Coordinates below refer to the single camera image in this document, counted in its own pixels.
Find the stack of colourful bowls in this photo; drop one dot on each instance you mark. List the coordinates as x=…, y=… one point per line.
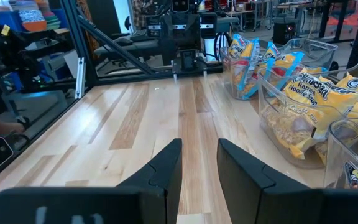
x=50, y=18
x=23, y=4

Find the black-and-white patterned bowl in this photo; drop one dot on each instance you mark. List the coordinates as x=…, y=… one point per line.
x=32, y=16

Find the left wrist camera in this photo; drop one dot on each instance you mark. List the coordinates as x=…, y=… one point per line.
x=179, y=5

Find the yellow tag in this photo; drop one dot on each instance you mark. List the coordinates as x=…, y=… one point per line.
x=5, y=30

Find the red shelving unit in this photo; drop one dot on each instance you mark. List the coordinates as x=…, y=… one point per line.
x=216, y=4

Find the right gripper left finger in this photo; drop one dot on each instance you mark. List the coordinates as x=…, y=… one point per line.
x=154, y=199

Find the white container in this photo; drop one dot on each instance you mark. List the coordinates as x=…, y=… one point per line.
x=208, y=46

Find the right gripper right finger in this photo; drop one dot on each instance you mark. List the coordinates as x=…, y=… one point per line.
x=250, y=199

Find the black keyboard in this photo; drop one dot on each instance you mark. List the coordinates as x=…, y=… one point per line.
x=140, y=35

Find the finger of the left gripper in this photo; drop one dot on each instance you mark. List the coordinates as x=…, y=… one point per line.
x=182, y=59
x=194, y=59

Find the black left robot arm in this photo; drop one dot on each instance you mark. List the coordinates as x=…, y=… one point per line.
x=154, y=26

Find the black computer mouse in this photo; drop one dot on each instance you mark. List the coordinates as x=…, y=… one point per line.
x=123, y=41

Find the grey desk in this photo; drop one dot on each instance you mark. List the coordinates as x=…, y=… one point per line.
x=120, y=51

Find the clear plastic bin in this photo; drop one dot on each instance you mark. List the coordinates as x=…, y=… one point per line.
x=322, y=49
x=334, y=149
x=269, y=93

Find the orange bowl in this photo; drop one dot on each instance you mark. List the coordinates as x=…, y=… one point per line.
x=35, y=25

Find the black computer tower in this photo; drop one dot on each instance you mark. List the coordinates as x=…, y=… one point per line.
x=283, y=34

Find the patterned hanging fabric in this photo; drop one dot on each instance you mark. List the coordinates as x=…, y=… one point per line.
x=92, y=43

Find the silver aluminium extrusion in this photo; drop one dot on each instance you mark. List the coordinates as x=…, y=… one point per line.
x=80, y=77

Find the black partition panel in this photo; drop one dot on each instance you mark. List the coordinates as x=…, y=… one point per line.
x=101, y=18

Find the person's hand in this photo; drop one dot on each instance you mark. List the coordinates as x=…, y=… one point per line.
x=15, y=128

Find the black caster wheel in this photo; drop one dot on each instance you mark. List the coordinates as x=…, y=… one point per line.
x=24, y=122

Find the blue storage crate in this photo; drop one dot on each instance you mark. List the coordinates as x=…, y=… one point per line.
x=8, y=20

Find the orange fabric panel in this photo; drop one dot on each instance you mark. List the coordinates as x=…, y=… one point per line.
x=350, y=18

